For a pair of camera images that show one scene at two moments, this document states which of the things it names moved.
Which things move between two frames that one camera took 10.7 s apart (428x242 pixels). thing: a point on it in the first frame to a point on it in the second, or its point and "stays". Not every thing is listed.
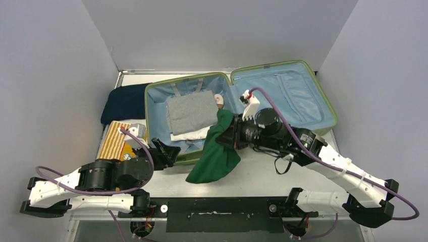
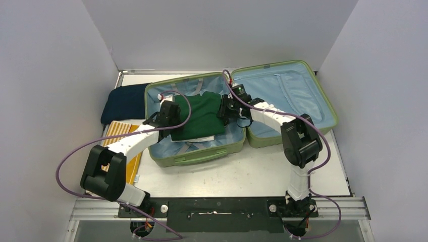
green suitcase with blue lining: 179,111 stays
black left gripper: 164,156 to 177,118
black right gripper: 232,132 to 222,111
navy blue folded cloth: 125,102 stays
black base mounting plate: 220,215 stays
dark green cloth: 218,158 to 206,119
